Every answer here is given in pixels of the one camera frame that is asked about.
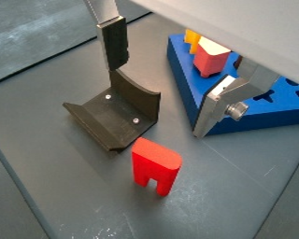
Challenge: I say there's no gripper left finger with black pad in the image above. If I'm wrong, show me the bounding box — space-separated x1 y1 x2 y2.
83 0 129 71

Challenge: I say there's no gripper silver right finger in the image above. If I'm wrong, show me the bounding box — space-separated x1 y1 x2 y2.
193 58 279 137

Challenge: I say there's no red two-legged block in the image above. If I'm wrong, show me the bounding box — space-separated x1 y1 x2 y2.
131 137 181 196

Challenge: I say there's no blue shape sorter board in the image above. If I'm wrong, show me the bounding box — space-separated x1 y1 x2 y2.
166 34 299 135

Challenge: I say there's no red pentagon block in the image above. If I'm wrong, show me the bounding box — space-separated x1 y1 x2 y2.
193 36 230 77

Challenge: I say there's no yellow block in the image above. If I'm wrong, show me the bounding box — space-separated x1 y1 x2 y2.
184 29 200 54

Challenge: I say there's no black curved holder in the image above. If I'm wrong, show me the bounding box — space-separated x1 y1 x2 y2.
63 70 160 151

